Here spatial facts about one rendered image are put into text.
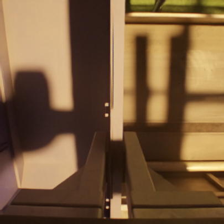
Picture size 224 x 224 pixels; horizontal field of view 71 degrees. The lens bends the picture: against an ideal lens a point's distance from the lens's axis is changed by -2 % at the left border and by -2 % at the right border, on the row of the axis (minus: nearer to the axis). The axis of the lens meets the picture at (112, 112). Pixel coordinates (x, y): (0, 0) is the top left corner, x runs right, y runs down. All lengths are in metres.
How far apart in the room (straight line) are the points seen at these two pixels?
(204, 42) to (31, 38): 0.47
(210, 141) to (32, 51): 0.59
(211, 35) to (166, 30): 0.14
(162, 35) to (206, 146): 0.40
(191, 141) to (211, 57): 0.28
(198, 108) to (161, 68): 0.18
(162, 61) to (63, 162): 0.40
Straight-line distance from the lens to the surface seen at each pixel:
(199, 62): 0.57
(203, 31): 0.58
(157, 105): 0.54
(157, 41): 0.53
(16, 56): 0.30
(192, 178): 0.65
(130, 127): 0.55
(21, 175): 0.34
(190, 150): 0.63
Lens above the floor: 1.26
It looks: 76 degrees down
